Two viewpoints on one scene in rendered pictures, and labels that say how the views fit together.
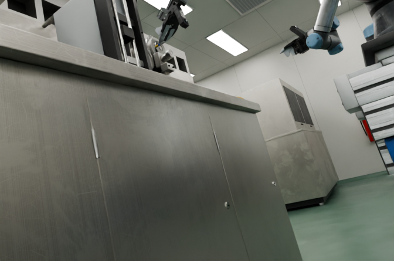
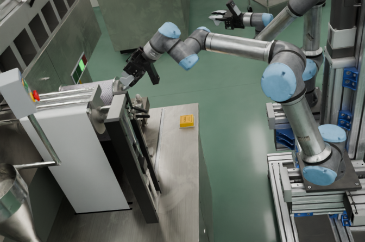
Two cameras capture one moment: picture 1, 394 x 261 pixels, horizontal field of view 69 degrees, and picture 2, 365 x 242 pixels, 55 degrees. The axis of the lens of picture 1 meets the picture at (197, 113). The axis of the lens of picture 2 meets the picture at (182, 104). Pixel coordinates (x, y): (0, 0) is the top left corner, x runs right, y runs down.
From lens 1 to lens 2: 1.50 m
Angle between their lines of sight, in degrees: 53
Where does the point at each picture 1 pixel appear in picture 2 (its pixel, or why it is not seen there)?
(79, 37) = (75, 154)
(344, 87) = (288, 194)
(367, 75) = (301, 192)
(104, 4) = (134, 168)
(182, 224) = not seen: outside the picture
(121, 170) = not seen: outside the picture
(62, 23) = not seen: hidden behind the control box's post
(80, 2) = (70, 124)
